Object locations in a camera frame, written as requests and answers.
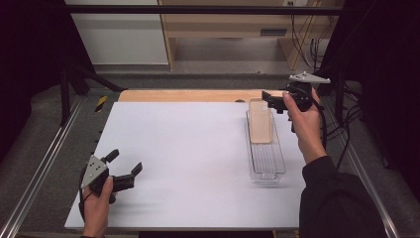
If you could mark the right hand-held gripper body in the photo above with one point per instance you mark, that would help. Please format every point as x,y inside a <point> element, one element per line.
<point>302,92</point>

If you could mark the wooden desk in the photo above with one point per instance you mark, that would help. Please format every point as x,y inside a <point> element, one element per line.
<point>228,24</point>

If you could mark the black curtain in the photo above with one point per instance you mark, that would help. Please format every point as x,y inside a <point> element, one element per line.
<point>29,66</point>
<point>386,82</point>

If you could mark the black horizontal frame bar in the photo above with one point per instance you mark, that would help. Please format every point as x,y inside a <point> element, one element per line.
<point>198,9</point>

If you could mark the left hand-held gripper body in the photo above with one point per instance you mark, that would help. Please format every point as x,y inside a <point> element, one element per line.
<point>95,173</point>

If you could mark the person's right hand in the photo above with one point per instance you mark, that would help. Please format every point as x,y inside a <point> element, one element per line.
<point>305,129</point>

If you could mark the beige phone case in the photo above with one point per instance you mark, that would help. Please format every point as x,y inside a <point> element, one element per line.
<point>260,122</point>

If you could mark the yellow black tape strip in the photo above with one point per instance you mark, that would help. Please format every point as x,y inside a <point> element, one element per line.
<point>101,103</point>

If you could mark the aluminium rail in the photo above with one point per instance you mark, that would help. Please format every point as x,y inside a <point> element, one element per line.
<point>356,155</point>
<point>43,158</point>

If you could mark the clear plastic tray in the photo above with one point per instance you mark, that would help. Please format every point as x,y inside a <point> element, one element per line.
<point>267,158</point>

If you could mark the person's left hand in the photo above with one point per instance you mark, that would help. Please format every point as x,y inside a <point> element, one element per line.
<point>95,208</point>

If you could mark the white cabinet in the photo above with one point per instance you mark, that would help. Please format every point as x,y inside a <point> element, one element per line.
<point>122,36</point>

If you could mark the white work mat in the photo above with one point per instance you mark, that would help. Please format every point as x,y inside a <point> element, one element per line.
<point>185,148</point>

